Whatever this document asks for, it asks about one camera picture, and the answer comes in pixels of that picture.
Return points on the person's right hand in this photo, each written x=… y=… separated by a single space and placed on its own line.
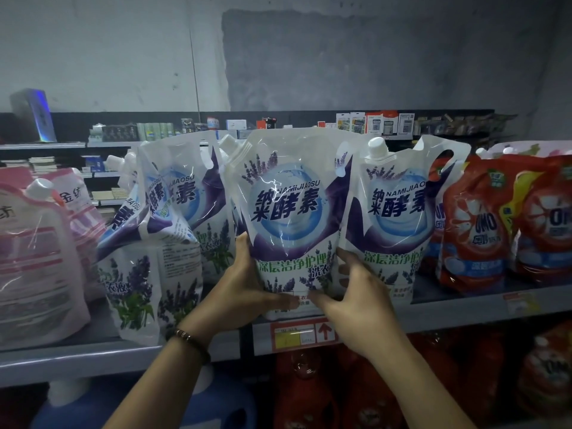
x=362 y=317

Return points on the person's left hand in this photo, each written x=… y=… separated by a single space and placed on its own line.
x=237 y=295

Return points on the white lavender detergent pouches group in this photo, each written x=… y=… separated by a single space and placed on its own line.
x=152 y=272

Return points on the small orange OMO pouches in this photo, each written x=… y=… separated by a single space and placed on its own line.
x=547 y=371

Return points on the grey metal shelf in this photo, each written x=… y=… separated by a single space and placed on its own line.
x=54 y=362

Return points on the rose green detergent pouches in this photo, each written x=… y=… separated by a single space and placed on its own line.
x=527 y=149

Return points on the person's right forearm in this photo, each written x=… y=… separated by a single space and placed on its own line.
x=420 y=388

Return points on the row of red detergent bottles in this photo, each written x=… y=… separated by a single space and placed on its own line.
x=375 y=393

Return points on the dark background shelf unit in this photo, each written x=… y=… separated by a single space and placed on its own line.
x=134 y=120

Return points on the red-framed price tag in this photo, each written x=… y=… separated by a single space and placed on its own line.
x=304 y=335
x=521 y=303

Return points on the row of small toiletry boxes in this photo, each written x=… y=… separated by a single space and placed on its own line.
x=375 y=122

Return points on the row of small bottles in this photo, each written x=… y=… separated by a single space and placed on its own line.
x=465 y=125

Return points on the stacks of folded white packs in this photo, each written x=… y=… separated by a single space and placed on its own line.
x=40 y=162

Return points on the row of boxed goods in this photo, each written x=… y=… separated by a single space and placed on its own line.
x=34 y=116

